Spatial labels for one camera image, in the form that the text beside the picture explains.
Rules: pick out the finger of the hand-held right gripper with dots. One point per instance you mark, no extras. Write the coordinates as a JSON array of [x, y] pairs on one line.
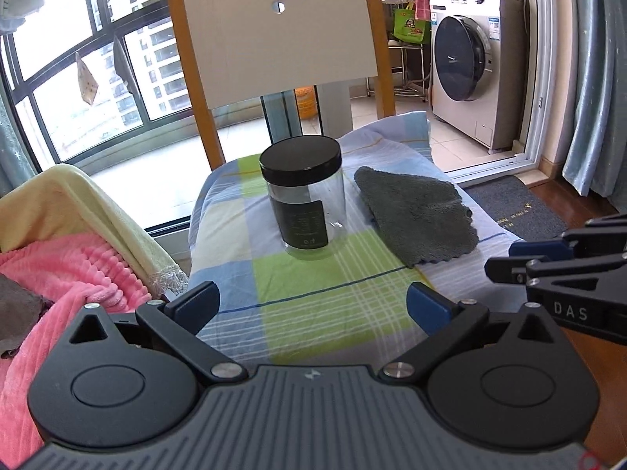
[[536, 248], [504, 270]]

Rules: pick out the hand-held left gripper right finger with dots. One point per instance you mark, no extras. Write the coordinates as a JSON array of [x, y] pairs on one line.
[[426, 303]]

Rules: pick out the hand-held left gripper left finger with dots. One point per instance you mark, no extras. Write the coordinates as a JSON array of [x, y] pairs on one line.
[[198, 303]]

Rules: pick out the grey cleaning cloth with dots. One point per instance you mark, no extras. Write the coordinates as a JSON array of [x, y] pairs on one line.
[[416, 215]]

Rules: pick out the glass jar with black lid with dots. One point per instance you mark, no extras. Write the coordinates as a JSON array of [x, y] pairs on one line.
[[299, 225]]

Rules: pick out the orange container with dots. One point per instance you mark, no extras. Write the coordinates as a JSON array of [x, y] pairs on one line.
[[306, 103]]

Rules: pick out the grey door mat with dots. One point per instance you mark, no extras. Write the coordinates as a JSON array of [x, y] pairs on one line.
[[519, 205]]

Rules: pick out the plaid bed sheet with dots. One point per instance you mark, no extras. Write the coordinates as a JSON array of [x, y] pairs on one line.
[[303, 303]]

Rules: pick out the pink fleece blanket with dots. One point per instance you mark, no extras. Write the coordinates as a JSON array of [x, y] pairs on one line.
[[73, 274]]

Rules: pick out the pale yellow blanket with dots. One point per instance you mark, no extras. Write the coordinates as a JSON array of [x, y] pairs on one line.
[[73, 196]]

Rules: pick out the grey-blue star curtain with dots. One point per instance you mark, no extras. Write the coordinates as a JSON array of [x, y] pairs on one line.
[[14, 156], [597, 83]]

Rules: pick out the brown cloth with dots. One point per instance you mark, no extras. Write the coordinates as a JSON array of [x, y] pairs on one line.
[[19, 313]]

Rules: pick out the white washing machine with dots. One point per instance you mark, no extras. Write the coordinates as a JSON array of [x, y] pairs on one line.
[[460, 68]]

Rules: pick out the dark framed glass door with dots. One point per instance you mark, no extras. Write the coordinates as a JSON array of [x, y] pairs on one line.
[[281, 122]]

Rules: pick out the metal storage rack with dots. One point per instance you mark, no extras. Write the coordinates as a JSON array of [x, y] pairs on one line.
[[414, 48]]

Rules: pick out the black framed window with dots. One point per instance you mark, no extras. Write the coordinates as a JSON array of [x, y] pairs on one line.
[[59, 107]]

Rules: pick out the dark hanging garment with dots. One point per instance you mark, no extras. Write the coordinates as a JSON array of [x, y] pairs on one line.
[[125, 68]]

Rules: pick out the hanging patterned cloth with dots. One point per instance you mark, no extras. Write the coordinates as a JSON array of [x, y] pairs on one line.
[[87, 83]]

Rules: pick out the white shoes pair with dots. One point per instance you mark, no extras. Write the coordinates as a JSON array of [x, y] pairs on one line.
[[397, 42]]

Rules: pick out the green shopping bag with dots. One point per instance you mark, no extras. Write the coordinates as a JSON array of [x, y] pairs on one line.
[[411, 27]]

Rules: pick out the pink checked towel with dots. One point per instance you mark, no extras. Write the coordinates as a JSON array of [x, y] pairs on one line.
[[423, 5]]

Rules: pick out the wooden chair with white backrest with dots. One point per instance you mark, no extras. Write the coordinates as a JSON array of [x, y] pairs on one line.
[[274, 44]]

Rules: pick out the white hanging garment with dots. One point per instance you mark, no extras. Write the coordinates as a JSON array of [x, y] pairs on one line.
[[19, 5]]

